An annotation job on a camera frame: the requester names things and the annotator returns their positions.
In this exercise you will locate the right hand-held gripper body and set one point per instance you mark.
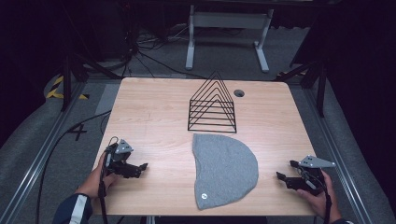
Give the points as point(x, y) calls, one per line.
point(306, 180)

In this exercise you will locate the person's left hand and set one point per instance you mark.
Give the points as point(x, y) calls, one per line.
point(96, 182)

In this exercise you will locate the person's right hand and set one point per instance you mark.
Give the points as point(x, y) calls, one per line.
point(322, 202)

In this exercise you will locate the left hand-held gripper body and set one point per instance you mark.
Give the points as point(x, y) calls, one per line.
point(122, 167)

